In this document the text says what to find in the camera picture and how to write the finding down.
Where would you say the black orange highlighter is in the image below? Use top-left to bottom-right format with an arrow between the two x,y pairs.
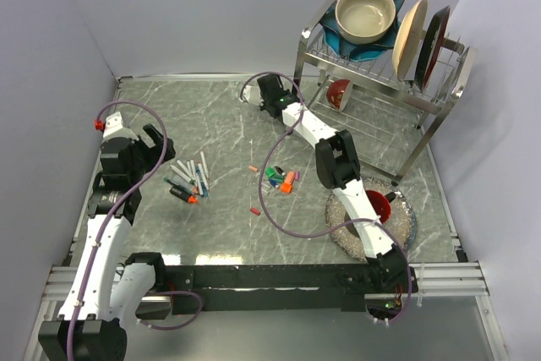
169,186 -> 198,204

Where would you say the steel dish rack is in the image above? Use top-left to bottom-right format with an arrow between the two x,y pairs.
293,0 -> 477,185

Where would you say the small red bowl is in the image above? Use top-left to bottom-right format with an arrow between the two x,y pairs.
326,79 -> 353,112

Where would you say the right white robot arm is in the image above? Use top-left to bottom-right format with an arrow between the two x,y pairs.
251,71 -> 413,293

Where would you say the black plate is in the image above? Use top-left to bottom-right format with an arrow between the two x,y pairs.
414,6 -> 451,93

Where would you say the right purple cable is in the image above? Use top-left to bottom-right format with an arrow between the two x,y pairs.
239,72 -> 413,324

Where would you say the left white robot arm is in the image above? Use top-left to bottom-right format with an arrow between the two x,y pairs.
38,113 -> 175,360

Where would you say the red black mug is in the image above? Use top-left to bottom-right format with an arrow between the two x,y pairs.
366,190 -> 398,223

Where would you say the beige ceramic bowl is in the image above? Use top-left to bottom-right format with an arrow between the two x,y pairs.
335,0 -> 396,45

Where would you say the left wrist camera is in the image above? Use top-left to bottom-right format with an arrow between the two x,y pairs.
94,112 -> 132,140

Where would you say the green capped marker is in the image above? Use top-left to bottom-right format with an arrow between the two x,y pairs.
170,164 -> 194,183
184,161 -> 195,182

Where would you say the dark blue pen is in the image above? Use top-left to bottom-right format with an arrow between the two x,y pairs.
197,172 -> 209,198

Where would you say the dark blue pen cap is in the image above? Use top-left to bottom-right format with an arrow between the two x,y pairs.
270,179 -> 281,189

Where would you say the green highlighter cap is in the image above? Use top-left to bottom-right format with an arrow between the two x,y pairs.
265,167 -> 276,178

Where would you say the speckled grey plate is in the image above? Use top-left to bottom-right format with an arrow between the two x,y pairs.
325,176 -> 418,263

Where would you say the beige plate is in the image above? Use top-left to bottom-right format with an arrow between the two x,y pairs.
392,0 -> 429,82

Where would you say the black base bar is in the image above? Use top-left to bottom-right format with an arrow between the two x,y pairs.
134,263 -> 419,322

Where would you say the orange highlighter cap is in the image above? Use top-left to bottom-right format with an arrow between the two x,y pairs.
280,183 -> 292,194

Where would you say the teal star shaped plate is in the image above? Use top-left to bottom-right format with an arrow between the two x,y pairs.
320,0 -> 405,61

